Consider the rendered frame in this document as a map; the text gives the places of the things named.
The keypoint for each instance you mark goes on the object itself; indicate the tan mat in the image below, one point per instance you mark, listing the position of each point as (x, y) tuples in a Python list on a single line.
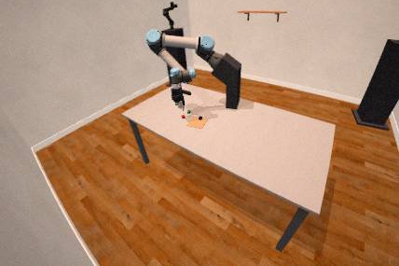
[(195, 122)]

